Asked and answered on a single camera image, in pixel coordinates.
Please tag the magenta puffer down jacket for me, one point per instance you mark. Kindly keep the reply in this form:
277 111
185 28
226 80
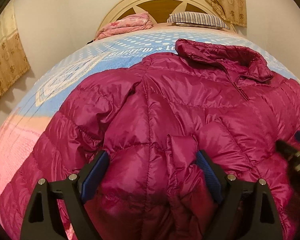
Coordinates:
165 129

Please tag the cream wooden headboard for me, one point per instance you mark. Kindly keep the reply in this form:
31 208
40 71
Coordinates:
159 10

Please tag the blue pink printed bedspread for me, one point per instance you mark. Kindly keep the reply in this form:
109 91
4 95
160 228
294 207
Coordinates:
72 75

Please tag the folded pink blanket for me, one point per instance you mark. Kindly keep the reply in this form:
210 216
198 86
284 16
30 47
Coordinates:
125 25

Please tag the beige curtain on left wall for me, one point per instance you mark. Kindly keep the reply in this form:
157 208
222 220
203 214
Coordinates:
13 60

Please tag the striped pillow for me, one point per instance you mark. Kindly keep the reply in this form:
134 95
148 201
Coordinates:
197 18

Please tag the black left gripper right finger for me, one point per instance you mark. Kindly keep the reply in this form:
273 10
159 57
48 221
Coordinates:
245 210

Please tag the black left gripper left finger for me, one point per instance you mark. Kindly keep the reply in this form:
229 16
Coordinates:
42 218

